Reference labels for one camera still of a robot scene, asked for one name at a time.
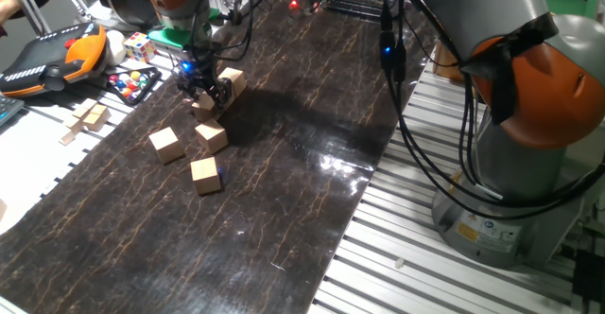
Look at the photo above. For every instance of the black filament spool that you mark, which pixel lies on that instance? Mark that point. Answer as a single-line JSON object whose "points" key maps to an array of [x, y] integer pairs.
{"points": [[118, 2]]}

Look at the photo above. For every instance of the orange black teach pendant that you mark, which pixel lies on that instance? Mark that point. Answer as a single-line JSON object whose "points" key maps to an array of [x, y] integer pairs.
{"points": [[42, 63]]}

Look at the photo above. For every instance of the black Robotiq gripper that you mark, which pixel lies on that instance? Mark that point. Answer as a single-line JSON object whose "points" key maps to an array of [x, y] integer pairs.
{"points": [[196, 70]]}

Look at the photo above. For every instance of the red billiard ball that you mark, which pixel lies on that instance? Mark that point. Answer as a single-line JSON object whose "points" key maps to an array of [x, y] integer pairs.
{"points": [[114, 78]]}

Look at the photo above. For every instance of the grey metal bar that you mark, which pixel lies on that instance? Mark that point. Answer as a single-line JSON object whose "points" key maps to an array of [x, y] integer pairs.
{"points": [[29, 7]]}

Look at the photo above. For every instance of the black computer keyboard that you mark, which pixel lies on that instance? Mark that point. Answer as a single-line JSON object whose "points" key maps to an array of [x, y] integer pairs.
{"points": [[7, 108]]}

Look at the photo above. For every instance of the light wooden cube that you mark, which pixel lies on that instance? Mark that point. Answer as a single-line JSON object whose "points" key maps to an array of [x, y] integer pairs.
{"points": [[230, 100], [204, 108], [235, 78], [211, 135], [166, 144], [205, 175]]}

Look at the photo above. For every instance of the blue billiard ball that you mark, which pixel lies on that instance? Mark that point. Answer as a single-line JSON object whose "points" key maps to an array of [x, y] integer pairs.
{"points": [[118, 85]]}

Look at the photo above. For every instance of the Rubik's cube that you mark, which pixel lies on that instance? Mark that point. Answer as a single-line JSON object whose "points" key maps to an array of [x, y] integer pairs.
{"points": [[140, 47]]}

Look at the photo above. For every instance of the white egg shaped object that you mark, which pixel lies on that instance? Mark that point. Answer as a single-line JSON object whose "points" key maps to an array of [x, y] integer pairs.
{"points": [[115, 47]]}

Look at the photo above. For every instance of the black post base plate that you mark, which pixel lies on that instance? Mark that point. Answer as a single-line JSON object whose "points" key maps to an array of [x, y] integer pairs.
{"points": [[354, 4]]}

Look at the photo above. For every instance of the person hand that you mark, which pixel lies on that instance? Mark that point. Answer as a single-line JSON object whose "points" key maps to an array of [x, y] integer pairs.
{"points": [[12, 6]]}

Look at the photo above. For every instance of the tiny white scrap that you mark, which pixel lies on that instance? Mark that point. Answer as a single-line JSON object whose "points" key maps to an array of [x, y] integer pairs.
{"points": [[400, 262]]}

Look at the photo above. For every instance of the green mini pool table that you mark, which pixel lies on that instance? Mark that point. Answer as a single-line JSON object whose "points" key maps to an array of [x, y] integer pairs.
{"points": [[572, 4]]}

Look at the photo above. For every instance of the orange billiard ball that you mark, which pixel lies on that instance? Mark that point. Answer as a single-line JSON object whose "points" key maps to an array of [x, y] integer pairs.
{"points": [[126, 92]]}

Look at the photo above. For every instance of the green gripper mount adapter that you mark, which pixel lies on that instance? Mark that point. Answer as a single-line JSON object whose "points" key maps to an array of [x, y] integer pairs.
{"points": [[165, 36]]}

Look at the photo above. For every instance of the small wooden block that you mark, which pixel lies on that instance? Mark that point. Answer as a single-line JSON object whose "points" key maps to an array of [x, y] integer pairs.
{"points": [[74, 124], [89, 104], [97, 117], [67, 138]]}

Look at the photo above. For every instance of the black triangle ball tray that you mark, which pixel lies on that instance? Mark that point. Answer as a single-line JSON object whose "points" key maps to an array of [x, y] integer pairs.
{"points": [[150, 80]]}

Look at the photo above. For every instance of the large white paper sheet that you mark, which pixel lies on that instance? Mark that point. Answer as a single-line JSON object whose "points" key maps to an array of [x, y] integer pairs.
{"points": [[28, 172]]}

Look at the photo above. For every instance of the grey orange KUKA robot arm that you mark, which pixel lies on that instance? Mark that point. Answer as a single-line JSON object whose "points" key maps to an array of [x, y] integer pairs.
{"points": [[520, 172]]}

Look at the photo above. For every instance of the dark marble pattern mat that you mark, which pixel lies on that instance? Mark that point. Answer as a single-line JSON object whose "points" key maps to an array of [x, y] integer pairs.
{"points": [[189, 238]]}

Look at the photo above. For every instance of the yellow billiard ball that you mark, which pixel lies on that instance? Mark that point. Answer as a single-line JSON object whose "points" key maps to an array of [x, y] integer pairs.
{"points": [[135, 75]]}

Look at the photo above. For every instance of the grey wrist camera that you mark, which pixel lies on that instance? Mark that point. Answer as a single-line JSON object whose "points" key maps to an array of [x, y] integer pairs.
{"points": [[170, 47]]}

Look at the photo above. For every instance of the small cardboard box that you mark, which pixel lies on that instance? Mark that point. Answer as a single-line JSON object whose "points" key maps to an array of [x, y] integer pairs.
{"points": [[449, 63]]}

